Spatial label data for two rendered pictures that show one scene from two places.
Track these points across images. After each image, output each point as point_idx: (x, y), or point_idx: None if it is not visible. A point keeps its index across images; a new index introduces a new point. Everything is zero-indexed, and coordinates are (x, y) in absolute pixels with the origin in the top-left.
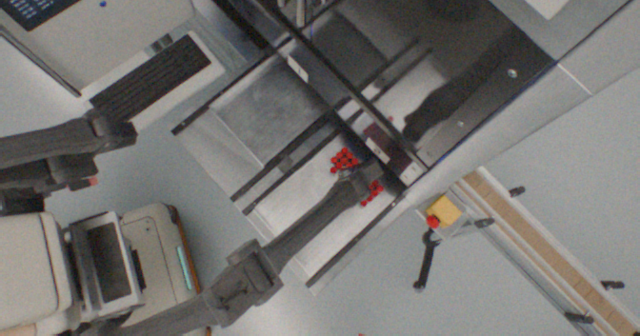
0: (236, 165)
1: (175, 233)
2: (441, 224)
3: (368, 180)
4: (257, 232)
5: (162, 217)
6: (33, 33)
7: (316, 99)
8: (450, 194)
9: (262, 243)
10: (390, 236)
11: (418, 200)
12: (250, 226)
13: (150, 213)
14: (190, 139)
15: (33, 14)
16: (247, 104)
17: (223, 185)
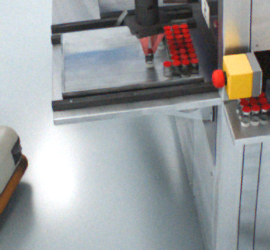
0: (79, 14)
1: (6, 160)
2: (228, 85)
3: None
4: (86, 232)
5: (5, 136)
6: None
7: (193, 2)
8: (252, 55)
9: (82, 244)
10: None
11: (221, 68)
12: (83, 223)
13: (0, 128)
14: None
15: None
16: None
17: (55, 21)
